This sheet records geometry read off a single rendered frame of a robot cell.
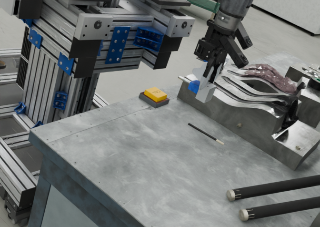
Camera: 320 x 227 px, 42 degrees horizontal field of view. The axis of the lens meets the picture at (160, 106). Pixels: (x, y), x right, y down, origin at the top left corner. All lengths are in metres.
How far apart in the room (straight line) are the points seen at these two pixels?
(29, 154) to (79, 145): 0.92
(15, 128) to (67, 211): 1.08
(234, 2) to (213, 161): 0.48
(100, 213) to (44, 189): 0.21
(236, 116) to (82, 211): 0.64
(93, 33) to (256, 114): 0.65
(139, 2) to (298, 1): 6.39
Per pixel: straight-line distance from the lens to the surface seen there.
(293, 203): 1.18
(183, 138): 1.32
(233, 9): 1.26
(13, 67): 2.78
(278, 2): 8.36
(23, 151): 2.06
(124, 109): 1.36
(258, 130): 1.44
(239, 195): 1.14
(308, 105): 1.81
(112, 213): 1.05
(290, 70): 2.28
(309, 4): 8.14
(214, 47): 1.29
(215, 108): 1.49
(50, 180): 1.19
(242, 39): 1.57
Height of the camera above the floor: 1.45
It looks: 27 degrees down
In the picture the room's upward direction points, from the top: 20 degrees clockwise
